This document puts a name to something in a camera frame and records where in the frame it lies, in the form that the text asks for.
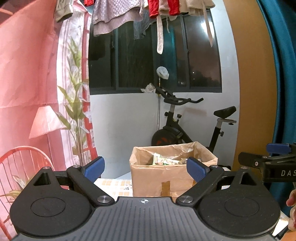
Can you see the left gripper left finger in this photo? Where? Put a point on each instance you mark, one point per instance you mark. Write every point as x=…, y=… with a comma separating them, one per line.
x=92, y=171

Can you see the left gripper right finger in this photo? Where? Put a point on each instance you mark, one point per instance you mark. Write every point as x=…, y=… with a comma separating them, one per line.
x=207, y=174

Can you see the cardboard box with panda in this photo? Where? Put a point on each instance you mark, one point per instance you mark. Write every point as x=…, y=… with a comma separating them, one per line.
x=160, y=180

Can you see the plaid floral tablecloth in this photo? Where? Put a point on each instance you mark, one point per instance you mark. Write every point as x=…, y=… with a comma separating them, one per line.
x=123, y=187

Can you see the translucent plastic bag liner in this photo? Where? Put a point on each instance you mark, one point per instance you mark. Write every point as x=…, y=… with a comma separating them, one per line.
x=144, y=155

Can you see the green vegetable snack bag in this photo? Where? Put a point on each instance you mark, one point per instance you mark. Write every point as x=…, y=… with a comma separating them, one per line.
x=162, y=160

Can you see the hanging clothes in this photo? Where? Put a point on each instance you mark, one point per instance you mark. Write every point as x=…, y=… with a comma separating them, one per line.
x=110, y=15

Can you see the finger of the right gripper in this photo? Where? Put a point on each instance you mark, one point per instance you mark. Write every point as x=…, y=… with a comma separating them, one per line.
x=280, y=148
x=251, y=160

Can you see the dark window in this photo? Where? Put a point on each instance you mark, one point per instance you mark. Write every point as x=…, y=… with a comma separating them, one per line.
x=126, y=61

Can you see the person's hand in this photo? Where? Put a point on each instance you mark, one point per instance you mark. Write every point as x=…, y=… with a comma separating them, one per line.
x=291, y=202

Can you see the red printed wall curtain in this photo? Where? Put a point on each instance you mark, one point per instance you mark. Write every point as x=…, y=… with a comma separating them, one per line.
x=45, y=99

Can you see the blue curtain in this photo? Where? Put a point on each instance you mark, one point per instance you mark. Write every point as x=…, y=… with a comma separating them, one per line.
x=279, y=17

